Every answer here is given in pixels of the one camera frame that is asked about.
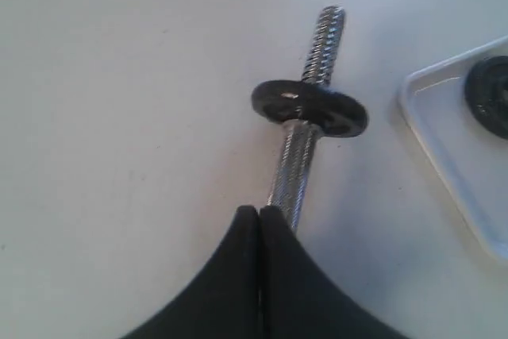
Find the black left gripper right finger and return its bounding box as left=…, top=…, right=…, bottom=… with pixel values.
left=260, top=206, right=405, bottom=338

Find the chrome threaded dumbbell bar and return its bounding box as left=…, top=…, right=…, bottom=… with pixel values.
left=266, top=6, right=347, bottom=233

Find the white plastic tray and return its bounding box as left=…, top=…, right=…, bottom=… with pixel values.
left=398, top=37, right=507, bottom=264

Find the black weight plate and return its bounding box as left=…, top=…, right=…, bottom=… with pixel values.
left=251, top=79, right=368, bottom=138
left=464, top=56, right=507, bottom=140

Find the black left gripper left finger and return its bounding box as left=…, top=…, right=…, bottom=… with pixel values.
left=125, top=206, right=260, bottom=338

